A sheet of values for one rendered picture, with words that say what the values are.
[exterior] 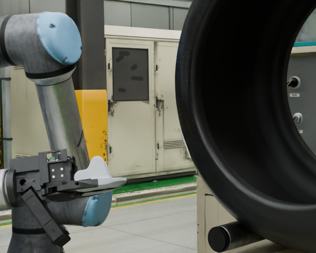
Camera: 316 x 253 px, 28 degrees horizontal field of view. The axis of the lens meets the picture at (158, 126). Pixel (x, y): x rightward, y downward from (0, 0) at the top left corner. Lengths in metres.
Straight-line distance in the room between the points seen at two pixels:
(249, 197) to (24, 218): 0.74
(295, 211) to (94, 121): 5.86
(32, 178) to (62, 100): 0.33
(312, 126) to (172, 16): 10.12
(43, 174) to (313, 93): 0.86
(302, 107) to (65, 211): 0.70
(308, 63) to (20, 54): 0.77
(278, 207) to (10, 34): 0.72
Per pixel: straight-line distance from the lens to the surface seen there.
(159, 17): 11.54
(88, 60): 6.76
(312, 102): 1.74
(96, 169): 1.13
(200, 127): 1.09
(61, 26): 1.40
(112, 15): 10.85
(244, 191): 1.04
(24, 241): 1.63
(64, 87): 1.44
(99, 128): 6.82
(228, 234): 1.09
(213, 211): 1.91
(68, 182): 1.11
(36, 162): 1.17
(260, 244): 1.22
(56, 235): 1.13
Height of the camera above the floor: 1.15
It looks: 3 degrees down
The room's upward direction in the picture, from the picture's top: 1 degrees counter-clockwise
